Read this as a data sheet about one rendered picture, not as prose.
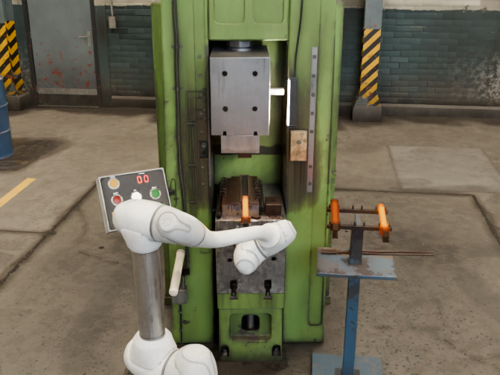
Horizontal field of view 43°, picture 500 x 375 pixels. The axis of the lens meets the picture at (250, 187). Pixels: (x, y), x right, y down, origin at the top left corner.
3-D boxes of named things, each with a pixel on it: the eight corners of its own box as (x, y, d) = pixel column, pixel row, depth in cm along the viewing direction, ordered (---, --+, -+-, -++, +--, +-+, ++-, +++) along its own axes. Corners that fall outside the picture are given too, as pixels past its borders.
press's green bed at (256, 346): (282, 363, 372) (283, 293, 355) (218, 363, 372) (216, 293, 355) (277, 312, 424) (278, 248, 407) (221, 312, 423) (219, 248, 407)
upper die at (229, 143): (259, 152, 332) (259, 135, 329) (221, 152, 332) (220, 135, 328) (257, 131, 371) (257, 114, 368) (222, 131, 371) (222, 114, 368)
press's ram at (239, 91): (285, 135, 329) (287, 57, 315) (210, 135, 328) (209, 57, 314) (280, 114, 368) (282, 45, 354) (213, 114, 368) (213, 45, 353)
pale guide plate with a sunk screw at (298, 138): (306, 161, 347) (307, 130, 341) (289, 161, 346) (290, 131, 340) (306, 159, 349) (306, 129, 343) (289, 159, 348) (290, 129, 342)
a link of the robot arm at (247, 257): (242, 265, 277) (268, 249, 274) (242, 283, 262) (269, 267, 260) (228, 247, 273) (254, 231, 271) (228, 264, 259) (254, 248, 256)
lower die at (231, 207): (259, 215, 345) (259, 201, 342) (222, 216, 344) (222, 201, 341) (257, 187, 384) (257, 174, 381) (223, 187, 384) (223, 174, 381)
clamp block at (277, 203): (281, 215, 345) (281, 204, 343) (265, 215, 345) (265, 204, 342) (280, 207, 356) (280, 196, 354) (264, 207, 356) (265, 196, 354)
